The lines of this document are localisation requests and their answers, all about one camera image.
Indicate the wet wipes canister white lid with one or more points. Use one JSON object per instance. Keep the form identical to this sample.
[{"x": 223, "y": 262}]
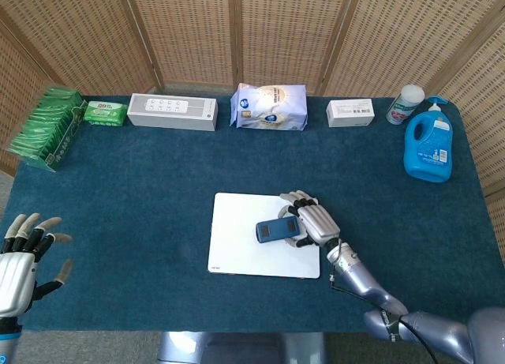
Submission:
[{"x": 402, "y": 107}]

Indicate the woven bamboo folding screen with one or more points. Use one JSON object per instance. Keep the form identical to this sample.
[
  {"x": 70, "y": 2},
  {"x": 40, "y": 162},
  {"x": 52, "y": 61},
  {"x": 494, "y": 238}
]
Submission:
[{"x": 189, "y": 32}]

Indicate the grey robot torso base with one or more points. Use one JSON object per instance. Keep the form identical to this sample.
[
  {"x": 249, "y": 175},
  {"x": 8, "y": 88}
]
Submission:
[{"x": 236, "y": 348}]

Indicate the blue carpet table mat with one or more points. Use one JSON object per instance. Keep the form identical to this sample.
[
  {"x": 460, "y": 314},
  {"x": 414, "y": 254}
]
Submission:
[{"x": 138, "y": 206}]

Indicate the blue detergent pump bottle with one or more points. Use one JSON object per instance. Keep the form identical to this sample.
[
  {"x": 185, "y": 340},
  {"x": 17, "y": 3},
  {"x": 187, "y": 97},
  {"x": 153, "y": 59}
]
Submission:
[{"x": 428, "y": 147}]

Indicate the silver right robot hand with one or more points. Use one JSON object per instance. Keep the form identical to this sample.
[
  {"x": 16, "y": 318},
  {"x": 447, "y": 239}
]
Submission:
[{"x": 319, "y": 224}]

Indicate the blue board eraser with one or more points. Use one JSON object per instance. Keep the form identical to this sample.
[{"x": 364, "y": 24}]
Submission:
[{"x": 278, "y": 230}]

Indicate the green wipes pack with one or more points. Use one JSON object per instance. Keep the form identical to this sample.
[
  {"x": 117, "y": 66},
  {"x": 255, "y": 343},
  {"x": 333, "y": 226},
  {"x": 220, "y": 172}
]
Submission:
[{"x": 104, "y": 113}]

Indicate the blue white tissue pack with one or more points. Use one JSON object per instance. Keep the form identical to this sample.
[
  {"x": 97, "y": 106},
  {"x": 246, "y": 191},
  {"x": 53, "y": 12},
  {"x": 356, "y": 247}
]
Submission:
[{"x": 268, "y": 107}]

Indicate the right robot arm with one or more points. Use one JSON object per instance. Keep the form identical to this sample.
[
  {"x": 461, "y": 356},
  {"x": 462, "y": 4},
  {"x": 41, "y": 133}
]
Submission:
[{"x": 367, "y": 285}]

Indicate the long white power strip box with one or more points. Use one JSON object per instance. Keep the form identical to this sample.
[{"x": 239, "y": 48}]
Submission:
[{"x": 171, "y": 113}]

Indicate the white drawing board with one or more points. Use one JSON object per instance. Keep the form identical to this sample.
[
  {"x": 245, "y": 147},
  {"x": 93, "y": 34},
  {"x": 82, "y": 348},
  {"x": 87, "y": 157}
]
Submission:
[{"x": 236, "y": 237}]

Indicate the green tea packet display box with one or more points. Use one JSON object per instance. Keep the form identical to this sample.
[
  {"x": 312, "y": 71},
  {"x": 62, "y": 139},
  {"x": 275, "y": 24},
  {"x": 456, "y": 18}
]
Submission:
[{"x": 43, "y": 131}]

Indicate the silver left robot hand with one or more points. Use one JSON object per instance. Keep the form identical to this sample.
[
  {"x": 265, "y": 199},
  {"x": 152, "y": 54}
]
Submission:
[{"x": 13, "y": 281}]

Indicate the small white cardboard box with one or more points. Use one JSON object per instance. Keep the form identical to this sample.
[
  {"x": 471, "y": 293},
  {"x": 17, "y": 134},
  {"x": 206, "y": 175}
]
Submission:
[{"x": 350, "y": 113}]

